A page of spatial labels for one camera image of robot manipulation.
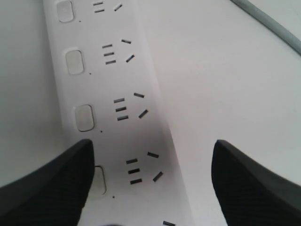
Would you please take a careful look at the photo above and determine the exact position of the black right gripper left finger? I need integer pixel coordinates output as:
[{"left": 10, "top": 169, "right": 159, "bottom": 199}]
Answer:
[{"left": 0, "top": 139, "right": 95, "bottom": 226}]

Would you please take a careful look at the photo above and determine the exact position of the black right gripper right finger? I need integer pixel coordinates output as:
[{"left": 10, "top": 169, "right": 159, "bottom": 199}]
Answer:
[{"left": 211, "top": 140, "right": 301, "bottom": 226}]

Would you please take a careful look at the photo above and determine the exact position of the white five-outlet power strip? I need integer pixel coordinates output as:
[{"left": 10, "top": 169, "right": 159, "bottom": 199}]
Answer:
[{"left": 43, "top": 0, "right": 194, "bottom": 226}]

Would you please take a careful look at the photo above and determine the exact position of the grey power cable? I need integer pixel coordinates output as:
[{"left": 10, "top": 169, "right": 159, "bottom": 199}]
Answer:
[{"left": 230, "top": 0, "right": 301, "bottom": 56}]

